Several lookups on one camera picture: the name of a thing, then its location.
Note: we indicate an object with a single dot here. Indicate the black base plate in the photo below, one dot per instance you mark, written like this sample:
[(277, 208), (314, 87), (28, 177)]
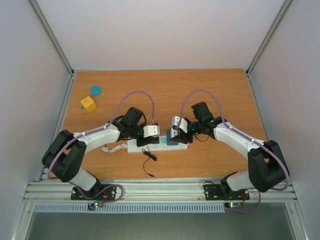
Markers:
[(99, 192), (221, 192)]

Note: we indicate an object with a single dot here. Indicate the left small circuit board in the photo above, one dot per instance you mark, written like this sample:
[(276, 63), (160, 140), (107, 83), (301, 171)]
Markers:
[(95, 205)]

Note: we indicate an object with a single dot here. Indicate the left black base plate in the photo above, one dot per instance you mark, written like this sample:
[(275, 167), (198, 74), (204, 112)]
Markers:
[(99, 192)]

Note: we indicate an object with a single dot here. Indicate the aluminium rail frame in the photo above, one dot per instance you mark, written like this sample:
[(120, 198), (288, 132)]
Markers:
[(285, 82)]

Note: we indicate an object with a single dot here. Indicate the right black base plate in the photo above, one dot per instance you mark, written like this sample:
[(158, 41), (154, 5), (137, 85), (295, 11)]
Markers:
[(221, 192)]

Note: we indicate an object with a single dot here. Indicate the right small circuit board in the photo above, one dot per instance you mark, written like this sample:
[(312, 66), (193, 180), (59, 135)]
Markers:
[(232, 205)]

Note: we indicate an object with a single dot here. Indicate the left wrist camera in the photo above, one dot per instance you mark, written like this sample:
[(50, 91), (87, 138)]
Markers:
[(151, 131)]

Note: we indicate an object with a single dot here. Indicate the grey slotted cable duct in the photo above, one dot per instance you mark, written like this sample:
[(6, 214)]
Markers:
[(130, 208)]

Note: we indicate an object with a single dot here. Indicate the light blue travel adapter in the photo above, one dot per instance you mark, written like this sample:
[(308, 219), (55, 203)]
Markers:
[(95, 90)]

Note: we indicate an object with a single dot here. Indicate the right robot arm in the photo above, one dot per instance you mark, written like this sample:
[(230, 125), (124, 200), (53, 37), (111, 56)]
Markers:
[(266, 164)]

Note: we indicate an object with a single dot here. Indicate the white charger on blue adapter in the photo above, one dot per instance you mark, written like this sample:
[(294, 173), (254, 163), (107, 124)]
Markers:
[(173, 132)]

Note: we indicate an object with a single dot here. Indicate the small circuit board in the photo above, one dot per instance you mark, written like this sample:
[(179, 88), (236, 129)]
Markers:
[(232, 205), (95, 205)]

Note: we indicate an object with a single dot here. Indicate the yellow cube adapter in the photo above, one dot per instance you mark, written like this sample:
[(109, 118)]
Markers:
[(88, 104)]

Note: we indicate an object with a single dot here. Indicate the white power strip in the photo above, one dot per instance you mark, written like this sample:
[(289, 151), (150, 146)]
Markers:
[(162, 146)]

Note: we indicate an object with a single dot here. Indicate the dark blue cube adapter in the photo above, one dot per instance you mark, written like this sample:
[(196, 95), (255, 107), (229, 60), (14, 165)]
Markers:
[(170, 138)]

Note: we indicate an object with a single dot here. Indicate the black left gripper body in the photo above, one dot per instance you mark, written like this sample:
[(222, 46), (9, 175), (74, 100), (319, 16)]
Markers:
[(134, 129)]

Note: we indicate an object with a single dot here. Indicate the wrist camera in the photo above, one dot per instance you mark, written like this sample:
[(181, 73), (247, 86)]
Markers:
[(179, 123), (151, 131)]

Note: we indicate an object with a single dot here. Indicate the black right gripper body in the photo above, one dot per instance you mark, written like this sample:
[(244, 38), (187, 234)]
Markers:
[(197, 124)]

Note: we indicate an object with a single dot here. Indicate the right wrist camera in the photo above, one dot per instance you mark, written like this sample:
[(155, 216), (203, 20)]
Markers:
[(179, 123)]

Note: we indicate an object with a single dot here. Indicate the black power adapter with cable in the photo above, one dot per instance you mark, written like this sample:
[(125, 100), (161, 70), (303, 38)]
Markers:
[(150, 156)]

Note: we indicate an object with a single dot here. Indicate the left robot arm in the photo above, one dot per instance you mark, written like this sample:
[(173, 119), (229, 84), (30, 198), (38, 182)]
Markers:
[(65, 155)]

